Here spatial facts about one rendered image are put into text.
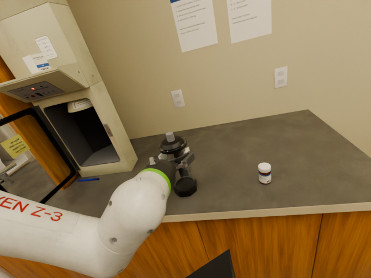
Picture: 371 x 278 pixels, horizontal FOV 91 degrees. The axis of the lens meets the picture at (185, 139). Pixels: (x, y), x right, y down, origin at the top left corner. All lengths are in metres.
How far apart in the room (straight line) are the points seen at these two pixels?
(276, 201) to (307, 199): 0.09
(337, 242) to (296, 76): 0.85
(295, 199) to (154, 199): 0.52
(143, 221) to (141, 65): 1.03
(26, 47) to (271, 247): 1.28
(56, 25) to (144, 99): 0.62
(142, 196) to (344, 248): 0.86
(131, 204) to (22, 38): 0.84
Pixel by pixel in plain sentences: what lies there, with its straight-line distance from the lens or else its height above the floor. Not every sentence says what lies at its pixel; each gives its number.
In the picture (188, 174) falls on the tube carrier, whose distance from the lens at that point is 0.71.
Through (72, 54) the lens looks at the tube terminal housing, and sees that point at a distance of 0.91.
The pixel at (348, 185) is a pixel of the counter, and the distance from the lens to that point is 0.83.
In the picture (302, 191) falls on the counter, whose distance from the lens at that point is 0.77.
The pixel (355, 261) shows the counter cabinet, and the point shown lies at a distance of 1.13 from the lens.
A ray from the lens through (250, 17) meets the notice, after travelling 1.18.
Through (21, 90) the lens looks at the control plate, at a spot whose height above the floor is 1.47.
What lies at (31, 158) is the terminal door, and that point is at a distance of 1.07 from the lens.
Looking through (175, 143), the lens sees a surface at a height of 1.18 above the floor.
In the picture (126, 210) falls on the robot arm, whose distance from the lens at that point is 0.34.
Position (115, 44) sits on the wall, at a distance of 1.29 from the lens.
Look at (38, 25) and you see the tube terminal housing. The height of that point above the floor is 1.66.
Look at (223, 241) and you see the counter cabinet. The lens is 0.91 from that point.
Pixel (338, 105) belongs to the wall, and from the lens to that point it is 1.47.
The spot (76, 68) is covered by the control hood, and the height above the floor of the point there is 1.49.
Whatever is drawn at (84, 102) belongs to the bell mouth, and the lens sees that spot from 1.00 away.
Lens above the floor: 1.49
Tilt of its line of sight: 28 degrees down
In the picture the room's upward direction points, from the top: 16 degrees counter-clockwise
